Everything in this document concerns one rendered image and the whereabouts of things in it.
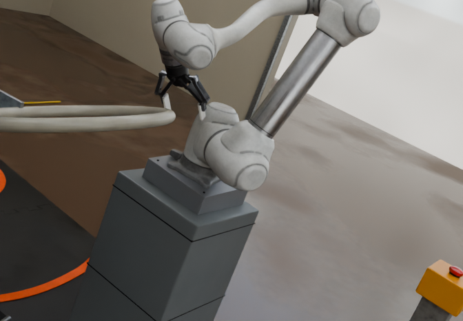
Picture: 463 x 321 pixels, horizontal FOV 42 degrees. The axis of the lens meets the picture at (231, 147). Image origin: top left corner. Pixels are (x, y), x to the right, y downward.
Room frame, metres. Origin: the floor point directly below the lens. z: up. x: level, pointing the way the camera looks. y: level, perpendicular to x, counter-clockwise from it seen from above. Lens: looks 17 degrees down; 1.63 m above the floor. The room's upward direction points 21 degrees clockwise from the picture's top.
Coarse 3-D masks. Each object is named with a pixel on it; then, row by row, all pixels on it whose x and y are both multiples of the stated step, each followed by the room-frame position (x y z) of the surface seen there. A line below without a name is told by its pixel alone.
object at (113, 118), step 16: (0, 112) 1.39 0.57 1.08; (16, 112) 1.43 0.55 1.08; (32, 112) 1.47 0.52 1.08; (48, 112) 1.50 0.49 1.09; (64, 112) 1.52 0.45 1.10; (80, 112) 1.54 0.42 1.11; (96, 112) 1.54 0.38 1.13; (112, 112) 1.54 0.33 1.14; (128, 112) 1.53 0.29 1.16; (144, 112) 1.50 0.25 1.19; (160, 112) 1.29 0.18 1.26; (0, 128) 1.09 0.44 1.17; (16, 128) 1.09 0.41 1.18; (32, 128) 1.09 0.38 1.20; (48, 128) 1.09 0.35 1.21; (64, 128) 1.10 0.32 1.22; (80, 128) 1.11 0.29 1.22; (96, 128) 1.13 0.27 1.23; (112, 128) 1.15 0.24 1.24; (128, 128) 1.17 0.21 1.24
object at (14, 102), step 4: (0, 92) 1.48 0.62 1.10; (4, 92) 1.48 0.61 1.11; (0, 96) 1.48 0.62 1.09; (4, 96) 1.47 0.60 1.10; (8, 96) 1.47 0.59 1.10; (12, 96) 1.47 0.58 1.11; (0, 100) 1.48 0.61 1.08; (4, 100) 1.47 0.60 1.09; (8, 100) 1.47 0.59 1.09; (12, 100) 1.46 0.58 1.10; (16, 100) 1.46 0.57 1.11; (0, 104) 1.48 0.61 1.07; (4, 104) 1.47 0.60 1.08; (8, 104) 1.47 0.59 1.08; (12, 104) 1.46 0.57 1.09; (16, 104) 1.46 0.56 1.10; (20, 104) 1.45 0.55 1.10
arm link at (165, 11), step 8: (160, 0) 1.80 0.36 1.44; (168, 0) 1.80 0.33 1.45; (176, 0) 1.81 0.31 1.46; (152, 8) 1.80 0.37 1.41; (160, 8) 1.78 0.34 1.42; (168, 8) 1.78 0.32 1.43; (176, 8) 1.79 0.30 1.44; (152, 16) 1.80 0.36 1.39; (160, 16) 1.78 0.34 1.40; (168, 16) 1.78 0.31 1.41; (176, 16) 1.79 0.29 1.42; (184, 16) 1.81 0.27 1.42; (152, 24) 1.81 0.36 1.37; (160, 24) 1.77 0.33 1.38; (168, 24) 1.76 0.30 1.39; (160, 32) 1.77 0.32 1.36; (160, 40) 1.79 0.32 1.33; (160, 48) 1.84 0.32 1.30
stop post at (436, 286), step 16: (432, 272) 1.46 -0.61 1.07; (448, 272) 1.49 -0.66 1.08; (416, 288) 1.48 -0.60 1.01; (432, 288) 1.45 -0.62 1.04; (448, 288) 1.44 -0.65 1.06; (432, 304) 1.46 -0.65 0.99; (448, 304) 1.43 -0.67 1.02; (416, 320) 1.47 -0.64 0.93; (432, 320) 1.45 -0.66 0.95; (448, 320) 1.48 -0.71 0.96
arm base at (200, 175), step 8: (176, 152) 2.09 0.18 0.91; (176, 160) 2.05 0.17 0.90; (184, 160) 2.02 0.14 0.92; (176, 168) 2.01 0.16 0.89; (184, 168) 2.01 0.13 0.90; (192, 168) 2.00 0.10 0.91; (200, 168) 2.00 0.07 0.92; (192, 176) 1.99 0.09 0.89; (200, 176) 1.99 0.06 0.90; (208, 176) 2.01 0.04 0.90; (216, 176) 2.04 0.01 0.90; (200, 184) 1.97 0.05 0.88; (208, 184) 1.97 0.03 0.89
